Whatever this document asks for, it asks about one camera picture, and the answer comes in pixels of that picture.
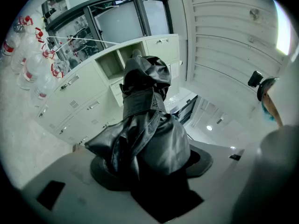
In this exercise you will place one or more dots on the clear water jug red cap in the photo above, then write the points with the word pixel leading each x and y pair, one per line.
pixel 43 87
pixel 9 44
pixel 31 70
pixel 22 50

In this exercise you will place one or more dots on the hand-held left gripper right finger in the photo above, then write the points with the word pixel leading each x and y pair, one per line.
pixel 203 163

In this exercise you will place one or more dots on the dark framed glass partition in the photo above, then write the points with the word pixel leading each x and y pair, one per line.
pixel 119 24

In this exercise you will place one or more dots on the person's left forearm grey sleeve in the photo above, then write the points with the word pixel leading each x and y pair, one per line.
pixel 268 171

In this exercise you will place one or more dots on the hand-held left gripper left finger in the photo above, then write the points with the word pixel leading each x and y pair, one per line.
pixel 102 176

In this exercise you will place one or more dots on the white paper notice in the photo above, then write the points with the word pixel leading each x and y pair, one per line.
pixel 174 70

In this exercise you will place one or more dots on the pale grey metal locker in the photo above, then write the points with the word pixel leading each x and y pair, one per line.
pixel 81 90

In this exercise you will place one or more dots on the black head-worn camera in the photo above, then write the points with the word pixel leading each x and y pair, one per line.
pixel 254 79

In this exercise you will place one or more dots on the bright window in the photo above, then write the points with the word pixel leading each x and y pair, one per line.
pixel 283 31

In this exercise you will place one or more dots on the round ceiling smoke detector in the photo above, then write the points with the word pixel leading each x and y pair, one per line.
pixel 254 14

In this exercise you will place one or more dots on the dark framed doorway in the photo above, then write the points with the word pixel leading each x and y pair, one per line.
pixel 187 109

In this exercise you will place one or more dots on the person's head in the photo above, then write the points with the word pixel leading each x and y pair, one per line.
pixel 271 106

